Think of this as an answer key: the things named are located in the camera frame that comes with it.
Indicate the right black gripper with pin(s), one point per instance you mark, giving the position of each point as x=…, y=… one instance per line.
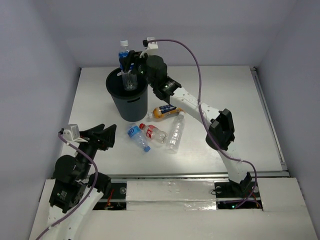
x=133, y=55

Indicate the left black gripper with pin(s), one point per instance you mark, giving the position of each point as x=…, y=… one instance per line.
x=97, y=141

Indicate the dark blue label bottle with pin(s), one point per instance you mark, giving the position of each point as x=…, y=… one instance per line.
x=129, y=79

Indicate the light blue label water bottle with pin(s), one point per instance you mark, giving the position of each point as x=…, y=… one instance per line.
x=137, y=136

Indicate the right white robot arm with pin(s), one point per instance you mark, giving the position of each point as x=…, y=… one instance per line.
x=218, y=124

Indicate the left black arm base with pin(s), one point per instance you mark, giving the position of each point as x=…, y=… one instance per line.
x=102, y=186

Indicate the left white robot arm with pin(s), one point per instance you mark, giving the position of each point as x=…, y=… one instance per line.
x=78, y=184

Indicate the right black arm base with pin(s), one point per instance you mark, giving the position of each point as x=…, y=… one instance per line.
x=228, y=190

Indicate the dark grey plastic bin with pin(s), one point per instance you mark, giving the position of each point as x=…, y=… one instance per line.
x=132, y=105

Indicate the red label clear bottle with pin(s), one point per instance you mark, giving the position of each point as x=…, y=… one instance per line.
x=152, y=133

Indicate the orange drink bottle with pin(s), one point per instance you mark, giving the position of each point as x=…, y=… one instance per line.
x=163, y=111

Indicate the clear unlabelled plastic bottle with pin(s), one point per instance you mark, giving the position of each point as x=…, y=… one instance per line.
x=175, y=133

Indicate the white foam block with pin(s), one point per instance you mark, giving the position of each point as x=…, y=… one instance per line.
x=170, y=195

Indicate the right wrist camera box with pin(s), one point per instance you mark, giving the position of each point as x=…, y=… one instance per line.
x=150, y=46

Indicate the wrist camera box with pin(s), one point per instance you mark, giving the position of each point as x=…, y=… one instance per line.
x=71, y=133
x=150, y=46

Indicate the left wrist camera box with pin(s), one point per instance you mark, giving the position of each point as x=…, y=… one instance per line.
x=71, y=133

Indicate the aluminium rail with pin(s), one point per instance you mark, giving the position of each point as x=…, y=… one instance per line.
x=269, y=174

